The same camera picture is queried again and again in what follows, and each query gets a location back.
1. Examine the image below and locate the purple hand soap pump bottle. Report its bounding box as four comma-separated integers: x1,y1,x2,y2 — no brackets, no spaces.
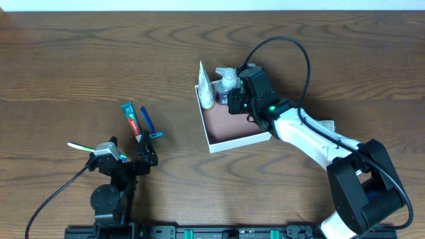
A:
215,68,240,105

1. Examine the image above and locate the white Pantene tube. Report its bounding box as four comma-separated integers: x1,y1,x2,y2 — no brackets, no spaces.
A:
198,60,214,110

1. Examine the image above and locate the green white soap packet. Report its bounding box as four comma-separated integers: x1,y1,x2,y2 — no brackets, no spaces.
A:
318,120,335,132

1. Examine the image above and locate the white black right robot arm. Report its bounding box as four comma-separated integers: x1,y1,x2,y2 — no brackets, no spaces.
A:
228,89,413,238

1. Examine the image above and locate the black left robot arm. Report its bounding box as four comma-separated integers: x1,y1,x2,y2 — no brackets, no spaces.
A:
86,131,158,238

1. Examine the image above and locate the green white toothbrush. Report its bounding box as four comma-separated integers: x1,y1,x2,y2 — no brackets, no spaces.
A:
67,142,128,162

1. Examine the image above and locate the blue disposable razor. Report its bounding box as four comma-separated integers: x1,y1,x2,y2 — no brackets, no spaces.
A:
140,106,164,139

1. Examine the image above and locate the white box pink interior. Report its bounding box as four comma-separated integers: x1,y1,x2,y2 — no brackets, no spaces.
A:
195,85,272,153

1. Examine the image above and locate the Colgate toothpaste tube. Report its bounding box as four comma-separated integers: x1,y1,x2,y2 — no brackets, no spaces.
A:
121,102,142,142

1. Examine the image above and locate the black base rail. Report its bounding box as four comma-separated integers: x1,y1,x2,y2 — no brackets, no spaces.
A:
64,221,399,239

